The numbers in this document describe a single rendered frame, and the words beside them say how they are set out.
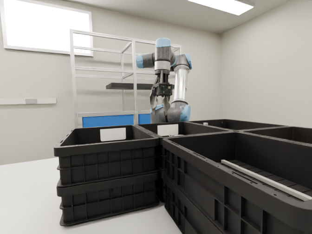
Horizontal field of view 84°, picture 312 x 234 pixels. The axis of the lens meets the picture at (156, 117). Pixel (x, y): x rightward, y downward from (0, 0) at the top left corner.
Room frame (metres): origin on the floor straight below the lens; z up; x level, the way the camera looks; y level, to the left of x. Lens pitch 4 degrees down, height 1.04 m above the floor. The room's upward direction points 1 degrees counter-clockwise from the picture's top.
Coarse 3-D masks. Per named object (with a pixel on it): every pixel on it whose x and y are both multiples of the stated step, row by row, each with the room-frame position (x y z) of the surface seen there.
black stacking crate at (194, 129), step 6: (144, 126) 0.92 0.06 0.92; (150, 126) 0.93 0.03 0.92; (156, 126) 0.94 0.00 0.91; (180, 126) 0.99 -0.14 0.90; (186, 126) 0.96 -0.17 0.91; (192, 126) 0.90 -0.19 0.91; (198, 126) 0.84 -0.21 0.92; (156, 132) 0.94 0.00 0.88; (180, 132) 0.99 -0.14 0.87; (186, 132) 0.96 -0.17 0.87; (192, 132) 0.90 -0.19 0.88; (198, 132) 0.84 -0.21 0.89; (204, 132) 0.80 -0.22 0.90; (210, 132) 0.75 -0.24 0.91; (156, 150) 0.61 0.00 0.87; (162, 150) 0.56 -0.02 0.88; (162, 156) 0.56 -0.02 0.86; (156, 162) 0.61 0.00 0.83; (162, 162) 0.56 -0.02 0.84; (162, 168) 0.56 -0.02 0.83
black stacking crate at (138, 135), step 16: (112, 128) 0.86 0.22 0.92; (128, 128) 0.89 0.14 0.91; (64, 144) 0.53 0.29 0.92; (64, 160) 0.46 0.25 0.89; (80, 160) 0.47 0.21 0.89; (96, 160) 0.48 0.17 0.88; (112, 160) 0.50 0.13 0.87; (128, 160) 0.51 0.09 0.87; (144, 160) 0.53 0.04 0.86; (64, 176) 0.46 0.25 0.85; (80, 176) 0.47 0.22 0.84; (96, 176) 0.48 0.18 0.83; (112, 176) 0.50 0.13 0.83
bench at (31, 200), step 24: (0, 168) 0.94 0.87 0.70; (24, 168) 0.93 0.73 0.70; (48, 168) 0.92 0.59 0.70; (0, 192) 0.66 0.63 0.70; (24, 192) 0.66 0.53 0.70; (48, 192) 0.66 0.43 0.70; (0, 216) 0.51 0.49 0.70; (24, 216) 0.51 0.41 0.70; (48, 216) 0.51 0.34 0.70; (120, 216) 0.50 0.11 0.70; (144, 216) 0.50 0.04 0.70; (168, 216) 0.49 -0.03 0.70
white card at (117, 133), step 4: (116, 128) 0.87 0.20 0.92; (120, 128) 0.87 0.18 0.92; (124, 128) 0.88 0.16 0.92; (100, 132) 0.84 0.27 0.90; (104, 132) 0.85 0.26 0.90; (108, 132) 0.85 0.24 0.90; (112, 132) 0.86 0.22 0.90; (116, 132) 0.87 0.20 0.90; (120, 132) 0.87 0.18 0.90; (124, 132) 0.88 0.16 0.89; (100, 136) 0.84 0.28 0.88; (104, 136) 0.85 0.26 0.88; (108, 136) 0.85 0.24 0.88; (112, 136) 0.86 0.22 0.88; (116, 136) 0.87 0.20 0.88; (120, 136) 0.87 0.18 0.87; (124, 136) 0.88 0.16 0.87; (104, 140) 0.85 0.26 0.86; (108, 140) 0.85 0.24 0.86
